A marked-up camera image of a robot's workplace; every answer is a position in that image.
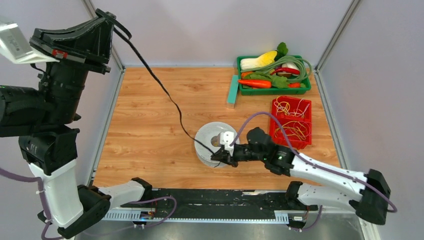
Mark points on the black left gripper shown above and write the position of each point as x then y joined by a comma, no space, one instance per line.
89,42

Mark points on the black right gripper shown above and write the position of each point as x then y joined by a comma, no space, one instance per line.
225,157

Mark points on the white perforated cable spool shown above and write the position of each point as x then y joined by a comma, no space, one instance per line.
207,142

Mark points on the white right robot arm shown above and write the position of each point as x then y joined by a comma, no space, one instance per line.
365,194

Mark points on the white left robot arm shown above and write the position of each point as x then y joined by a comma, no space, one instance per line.
40,119

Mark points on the teal rectangular box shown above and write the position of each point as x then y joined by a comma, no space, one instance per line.
232,92

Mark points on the green plastic vegetable tray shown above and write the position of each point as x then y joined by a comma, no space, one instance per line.
306,86

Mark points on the green toy lettuce leaf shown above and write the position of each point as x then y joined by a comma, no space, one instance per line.
276,81

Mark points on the green toy long beans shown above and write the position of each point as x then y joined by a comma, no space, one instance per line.
303,65

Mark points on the small orange toy carrot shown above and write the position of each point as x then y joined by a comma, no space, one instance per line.
295,85

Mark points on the toy napa cabbage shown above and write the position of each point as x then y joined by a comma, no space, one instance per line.
258,62

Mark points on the red toy chili pepper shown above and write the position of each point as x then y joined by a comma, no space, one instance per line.
286,70

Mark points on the white toy mushroom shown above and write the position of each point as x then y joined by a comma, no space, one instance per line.
290,65

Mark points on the green toy leafy sprig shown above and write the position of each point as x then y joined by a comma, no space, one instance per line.
282,50

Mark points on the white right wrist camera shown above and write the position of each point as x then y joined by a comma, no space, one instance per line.
227,141

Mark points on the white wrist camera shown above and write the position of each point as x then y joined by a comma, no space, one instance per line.
15,47
227,141

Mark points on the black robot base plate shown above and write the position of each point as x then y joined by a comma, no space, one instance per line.
220,204

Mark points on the red plastic cable bin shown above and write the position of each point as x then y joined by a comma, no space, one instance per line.
295,119

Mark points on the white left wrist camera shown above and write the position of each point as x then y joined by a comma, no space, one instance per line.
15,47

